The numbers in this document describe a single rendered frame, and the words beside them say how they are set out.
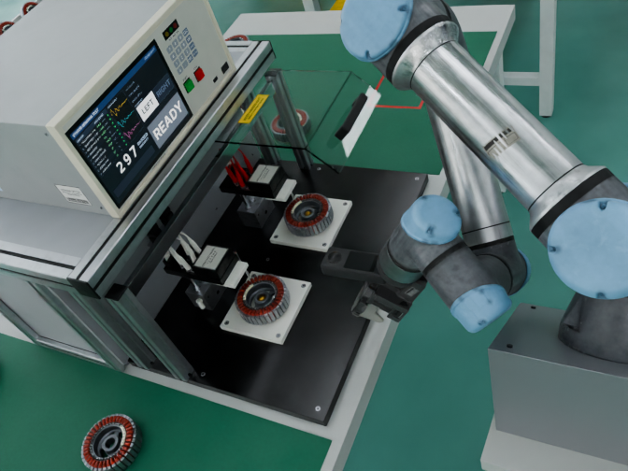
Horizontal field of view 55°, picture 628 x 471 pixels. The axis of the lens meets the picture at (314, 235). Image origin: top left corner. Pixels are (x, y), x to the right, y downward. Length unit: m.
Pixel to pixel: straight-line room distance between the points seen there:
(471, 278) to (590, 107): 2.05
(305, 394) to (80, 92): 0.65
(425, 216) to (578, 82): 2.20
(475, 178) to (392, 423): 1.14
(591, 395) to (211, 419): 0.68
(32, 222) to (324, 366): 0.60
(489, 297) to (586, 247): 0.16
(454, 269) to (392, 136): 0.81
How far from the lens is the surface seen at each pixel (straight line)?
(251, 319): 1.23
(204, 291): 1.30
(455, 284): 0.84
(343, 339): 1.19
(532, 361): 0.86
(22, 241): 1.19
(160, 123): 1.15
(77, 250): 1.09
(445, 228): 0.83
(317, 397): 1.14
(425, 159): 1.51
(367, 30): 0.86
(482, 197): 0.95
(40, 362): 1.53
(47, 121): 1.02
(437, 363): 2.02
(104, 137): 1.05
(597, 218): 0.73
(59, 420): 1.41
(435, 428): 1.92
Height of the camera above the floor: 1.75
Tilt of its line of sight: 45 degrees down
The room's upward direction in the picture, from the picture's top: 22 degrees counter-clockwise
